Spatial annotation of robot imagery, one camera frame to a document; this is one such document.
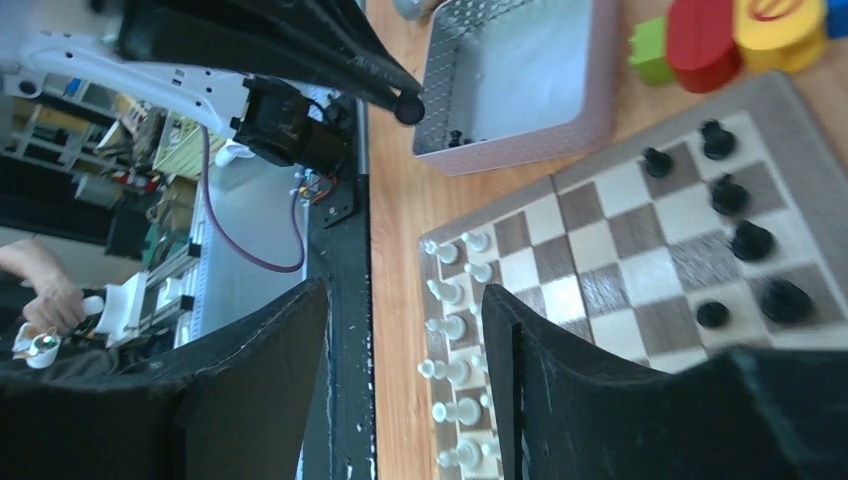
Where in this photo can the white teleoperation handle device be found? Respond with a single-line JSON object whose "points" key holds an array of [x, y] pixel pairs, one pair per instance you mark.
{"points": [[113, 319]]}

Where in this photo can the grey toy microphone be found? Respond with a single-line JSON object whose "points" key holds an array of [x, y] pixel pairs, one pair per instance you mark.
{"points": [[415, 9]]}

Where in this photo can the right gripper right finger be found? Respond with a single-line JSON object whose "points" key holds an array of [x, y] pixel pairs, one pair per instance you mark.
{"points": [[567, 409]]}

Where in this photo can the blue small block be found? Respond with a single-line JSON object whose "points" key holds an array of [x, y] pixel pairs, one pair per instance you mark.
{"points": [[837, 18]]}

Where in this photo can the wooden chess board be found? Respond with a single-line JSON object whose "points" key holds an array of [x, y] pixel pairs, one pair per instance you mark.
{"points": [[724, 225]]}

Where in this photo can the yellow round sign block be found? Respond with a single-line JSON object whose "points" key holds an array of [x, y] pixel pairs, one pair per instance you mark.
{"points": [[786, 35]]}

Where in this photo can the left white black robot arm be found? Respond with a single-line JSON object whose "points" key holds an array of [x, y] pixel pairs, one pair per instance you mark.
{"points": [[268, 115]]}

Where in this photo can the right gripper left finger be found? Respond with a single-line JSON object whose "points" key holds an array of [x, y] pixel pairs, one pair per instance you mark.
{"points": [[232, 404]]}

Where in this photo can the operator hand in background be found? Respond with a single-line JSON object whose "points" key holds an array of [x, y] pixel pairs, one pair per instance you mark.
{"points": [[58, 304]]}

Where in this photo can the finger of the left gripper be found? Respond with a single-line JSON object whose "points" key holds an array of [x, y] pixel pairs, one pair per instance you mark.
{"points": [[324, 43]]}

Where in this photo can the red round block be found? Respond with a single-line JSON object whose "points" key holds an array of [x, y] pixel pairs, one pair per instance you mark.
{"points": [[700, 48]]}

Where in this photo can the green small block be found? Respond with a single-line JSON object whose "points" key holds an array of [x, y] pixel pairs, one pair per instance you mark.
{"points": [[648, 52]]}

